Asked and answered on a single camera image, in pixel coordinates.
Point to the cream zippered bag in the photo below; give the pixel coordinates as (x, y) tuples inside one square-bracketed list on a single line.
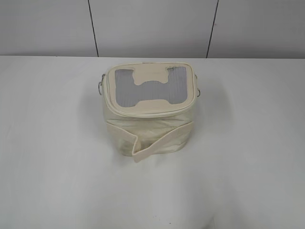
[(148, 107)]

